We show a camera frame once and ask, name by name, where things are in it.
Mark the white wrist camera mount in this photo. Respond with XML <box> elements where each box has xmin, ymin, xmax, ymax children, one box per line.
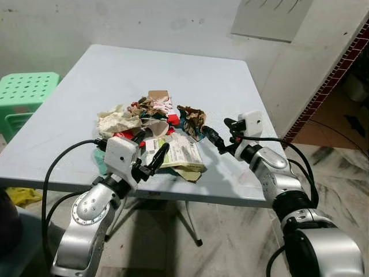
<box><xmin>104</xmin><ymin>136</ymin><xmax>140</xmax><ymax>189</ymax></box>
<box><xmin>237</xmin><ymin>110</ymin><xmax>264</xmax><ymax>140</ymax></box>

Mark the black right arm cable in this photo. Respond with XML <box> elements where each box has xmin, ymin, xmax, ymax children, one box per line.
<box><xmin>266</xmin><ymin>245</ymin><xmax>287</xmax><ymax>277</ymax></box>
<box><xmin>229</xmin><ymin>133</ymin><xmax>319</xmax><ymax>209</ymax></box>

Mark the teal plastic wrapper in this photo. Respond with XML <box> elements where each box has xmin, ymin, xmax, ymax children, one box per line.
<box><xmin>95</xmin><ymin>149</ymin><xmax>108</xmax><ymax>176</ymax></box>

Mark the dark green brown wrapper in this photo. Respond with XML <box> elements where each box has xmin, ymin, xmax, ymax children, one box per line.
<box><xmin>175</xmin><ymin>105</ymin><xmax>207</xmax><ymax>141</ymax></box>

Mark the flat beige paper scrap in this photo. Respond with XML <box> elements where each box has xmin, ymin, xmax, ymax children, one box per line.
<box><xmin>172</xmin><ymin>164</ymin><xmax>206</xmax><ymax>183</ymax></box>

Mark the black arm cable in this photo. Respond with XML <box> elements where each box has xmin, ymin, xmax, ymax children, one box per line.
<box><xmin>229</xmin><ymin>133</ymin><xmax>319</xmax><ymax>209</ymax></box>
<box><xmin>41</xmin><ymin>138</ymin><xmax>109</xmax><ymax>273</ymax></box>
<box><xmin>266</xmin><ymin>245</ymin><xmax>287</xmax><ymax>277</ymax></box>

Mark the green plastic stool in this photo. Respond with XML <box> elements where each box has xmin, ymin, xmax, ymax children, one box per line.
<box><xmin>0</xmin><ymin>72</ymin><xmax>62</xmax><ymax>143</ymax></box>

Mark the small brown cardboard box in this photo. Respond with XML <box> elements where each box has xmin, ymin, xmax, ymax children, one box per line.
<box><xmin>147</xmin><ymin>89</ymin><xmax>170</xmax><ymax>105</ymax></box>

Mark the white green printed carton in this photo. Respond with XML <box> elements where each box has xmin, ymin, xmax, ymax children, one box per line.
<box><xmin>144</xmin><ymin>133</ymin><xmax>204</xmax><ymax>171</ymax></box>

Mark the thin black floor cable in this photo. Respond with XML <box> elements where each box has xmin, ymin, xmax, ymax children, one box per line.
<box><xmin>304</xmin><ymin>118</ymin><xmax>369</xmax><ymax>158</ymax></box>

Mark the crumpled beige paper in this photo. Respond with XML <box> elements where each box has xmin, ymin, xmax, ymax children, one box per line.
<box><xmin>96</xmin><ymin>104</ymin><xmax>142</xmax><ymax>140</ymax></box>

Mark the dark rubbish bin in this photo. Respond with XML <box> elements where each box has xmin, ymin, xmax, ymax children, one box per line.
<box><xmin>0</xmin><ymin>190</ymin><xmax>59</xmax><ymax>277</ymax></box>

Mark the white bucket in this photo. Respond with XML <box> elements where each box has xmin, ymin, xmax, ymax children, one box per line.
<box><xmin>344</xmin><ymin>73</ymin><xmax>369</xmax><ymax>104</ymax></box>

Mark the grey folding table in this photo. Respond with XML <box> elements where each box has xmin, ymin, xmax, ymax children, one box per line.
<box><xmin>0</xmin><ymin>44</ymin><xmax>288</xmax><ymax>248</ymax></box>

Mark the red and white packet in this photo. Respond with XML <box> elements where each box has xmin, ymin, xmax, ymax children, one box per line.
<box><xmin>152</xmin><ymin>97</ymin><xmax>180</xmax><ymax>126</ymax></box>

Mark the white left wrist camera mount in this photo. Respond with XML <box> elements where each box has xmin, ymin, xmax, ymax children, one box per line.
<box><xmin>104</xmin><ymin>136</ymin><xmax>140</xmax><ymax>189</ymax></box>

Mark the yellow cloth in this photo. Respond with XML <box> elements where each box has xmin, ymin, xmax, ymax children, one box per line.
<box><xmin>4</xmin><ymin>186</ymin><xmax>43</xmax><ymax>208</ymax></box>

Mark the crumpled brown wrapper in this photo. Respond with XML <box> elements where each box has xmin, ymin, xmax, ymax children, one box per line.
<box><xmin>127</xmin><ymin>98</ymin><xmax>157</xmax><ymax>120</ymax></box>

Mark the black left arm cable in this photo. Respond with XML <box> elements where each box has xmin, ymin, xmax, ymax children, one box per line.
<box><xmin>41</xmin><ymin>138</ymin><xmax>109</xmax><ymax>273</ymax></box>

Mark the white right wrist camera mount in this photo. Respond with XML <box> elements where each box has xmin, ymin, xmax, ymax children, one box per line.
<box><xmin>237</xmin><ymin>110</ymin><xmax>264</xmax><ymax>140</ymax></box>

